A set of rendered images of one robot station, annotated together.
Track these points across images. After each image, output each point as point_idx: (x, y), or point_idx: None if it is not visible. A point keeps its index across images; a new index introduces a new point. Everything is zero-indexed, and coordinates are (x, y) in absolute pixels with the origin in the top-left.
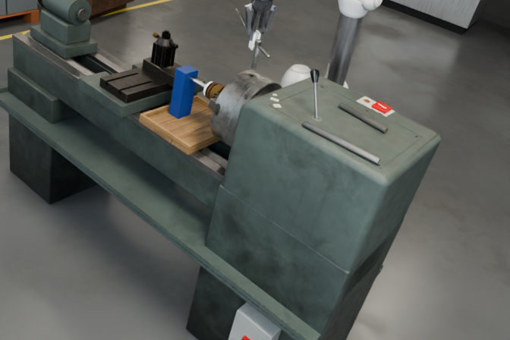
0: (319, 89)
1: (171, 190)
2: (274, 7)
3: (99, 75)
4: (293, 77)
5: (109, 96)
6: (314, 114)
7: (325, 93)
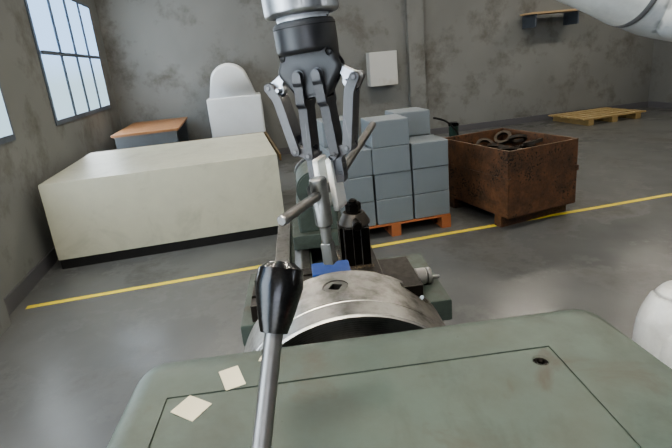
0: (510, 368)
1: None
2: (350, 72)
3: None
4: (656, 312)
5: (248, 305)
6: None
7: (522, 398)
